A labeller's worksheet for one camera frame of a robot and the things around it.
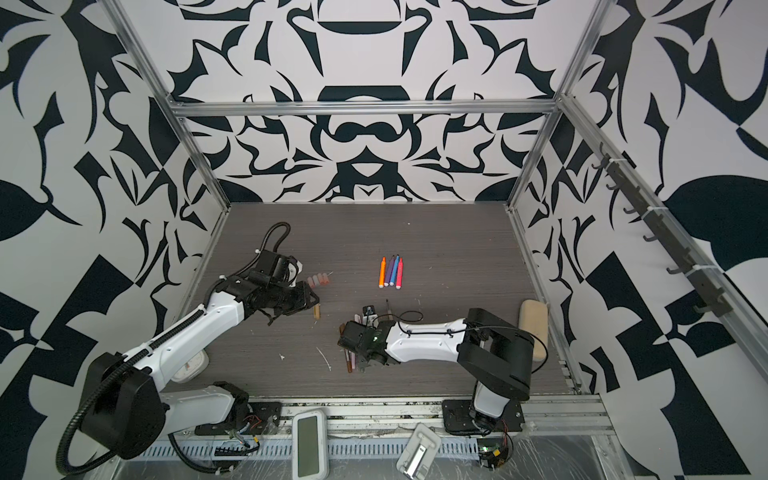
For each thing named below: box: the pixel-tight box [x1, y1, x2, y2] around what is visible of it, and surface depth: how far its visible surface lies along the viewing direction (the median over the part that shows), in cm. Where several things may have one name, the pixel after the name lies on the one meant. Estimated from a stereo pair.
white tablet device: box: [292, 409, 329, 480], surface depth 69 cm
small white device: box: [395, 423, 442, 480], surface depth 70 cm
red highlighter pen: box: [395, 257, 405, 290], surface depth 101 cm
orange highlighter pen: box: [378, 256, 387, 289], surface depth 101 cm
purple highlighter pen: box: [384, 255, 395, 287], surface depth 101 cm
